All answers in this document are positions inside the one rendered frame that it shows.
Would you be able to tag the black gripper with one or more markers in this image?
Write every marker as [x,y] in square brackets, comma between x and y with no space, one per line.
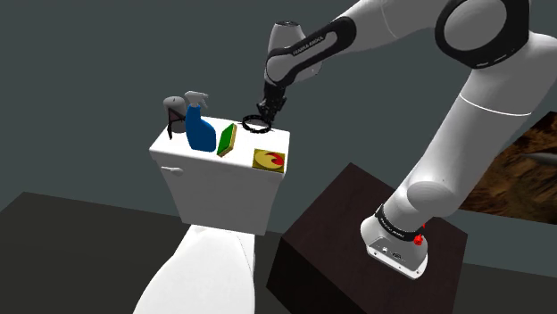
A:
[273,96]

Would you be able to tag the yellow and red flat box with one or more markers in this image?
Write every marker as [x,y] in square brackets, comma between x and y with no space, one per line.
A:
[269,160]

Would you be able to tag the white toilet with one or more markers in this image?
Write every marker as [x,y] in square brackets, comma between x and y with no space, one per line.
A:
[217,191]

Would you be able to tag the blue spray bottle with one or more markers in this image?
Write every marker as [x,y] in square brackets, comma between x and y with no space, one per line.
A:
[199,132]

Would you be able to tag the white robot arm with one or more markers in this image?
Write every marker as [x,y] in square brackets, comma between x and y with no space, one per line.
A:
[474,143]

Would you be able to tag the grey roll on dark holder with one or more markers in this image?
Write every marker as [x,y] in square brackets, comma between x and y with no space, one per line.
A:
[173,109]

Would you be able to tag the dark robot stand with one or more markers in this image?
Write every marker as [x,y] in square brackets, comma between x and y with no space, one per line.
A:
[330,243]

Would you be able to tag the green and yellow sponge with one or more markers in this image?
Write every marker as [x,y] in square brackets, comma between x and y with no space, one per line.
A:
[227,139]

